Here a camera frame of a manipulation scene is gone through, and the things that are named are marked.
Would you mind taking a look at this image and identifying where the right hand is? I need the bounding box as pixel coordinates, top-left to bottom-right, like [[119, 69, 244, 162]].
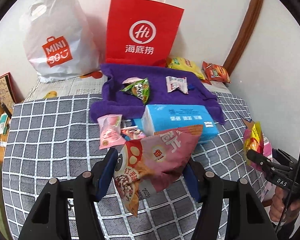
[[269, 187, 300, 223]]

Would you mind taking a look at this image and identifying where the pink peach snack packet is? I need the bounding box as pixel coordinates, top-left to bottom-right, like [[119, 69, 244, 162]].
[[97, 114, 126, 150]]

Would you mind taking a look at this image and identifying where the green snack packet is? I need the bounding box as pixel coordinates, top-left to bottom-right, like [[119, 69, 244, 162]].
[[121, 77, 150, 105]]

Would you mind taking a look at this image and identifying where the pink mushroom snack bag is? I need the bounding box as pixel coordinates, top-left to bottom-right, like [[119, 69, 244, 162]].
[[114, 125, 203, 217]]

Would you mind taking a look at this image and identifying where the brown wooden door frame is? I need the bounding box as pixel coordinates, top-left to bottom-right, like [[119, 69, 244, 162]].
[[223, 0, 264, 75]]

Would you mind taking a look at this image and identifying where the orange Lays chips bag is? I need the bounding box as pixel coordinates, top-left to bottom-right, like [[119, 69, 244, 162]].
[[202, 61, 231, 83]]

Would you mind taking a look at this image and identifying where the blue tissue pack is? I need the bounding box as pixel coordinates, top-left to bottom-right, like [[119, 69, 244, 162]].
[[133, 105, 219, 143]]

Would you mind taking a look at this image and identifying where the wooden side table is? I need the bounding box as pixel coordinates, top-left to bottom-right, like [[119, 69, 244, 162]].
[[0, 134, 8, 165]]

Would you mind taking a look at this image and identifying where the newspaper sheet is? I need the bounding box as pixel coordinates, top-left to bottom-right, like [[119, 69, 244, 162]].
[[24, 75, 108, 102]]

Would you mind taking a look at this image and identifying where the small pink white packet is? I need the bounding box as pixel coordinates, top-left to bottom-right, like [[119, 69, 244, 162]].
[[121, 126, 146, 140]]

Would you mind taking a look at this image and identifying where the purple towel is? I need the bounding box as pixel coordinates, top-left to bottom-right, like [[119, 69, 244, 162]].
[[90, 63, 225, 124]]

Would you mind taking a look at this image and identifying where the red paper shopping bag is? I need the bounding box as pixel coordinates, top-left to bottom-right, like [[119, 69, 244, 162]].
[[106, 0, 184, 67]]

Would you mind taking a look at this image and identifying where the yellow Lays chips bag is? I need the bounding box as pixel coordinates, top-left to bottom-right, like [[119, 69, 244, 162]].
[[166, 57, 206, 80]]

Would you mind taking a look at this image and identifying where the white blue snack packet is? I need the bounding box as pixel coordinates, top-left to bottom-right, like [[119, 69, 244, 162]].
[[166, 76, 189, 94]]

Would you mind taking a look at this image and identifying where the white Miniso plastic bag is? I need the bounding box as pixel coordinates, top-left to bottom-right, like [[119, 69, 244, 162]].
[[23, 0, 99, 83]]

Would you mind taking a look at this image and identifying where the yellow pink snack bag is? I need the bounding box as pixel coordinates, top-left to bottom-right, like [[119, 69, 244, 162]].
[[242, 118, 273, 172]]

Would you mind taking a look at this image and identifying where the framed picture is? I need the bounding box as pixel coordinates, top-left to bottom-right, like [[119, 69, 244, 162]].
[[0, 73, 17, 109]]

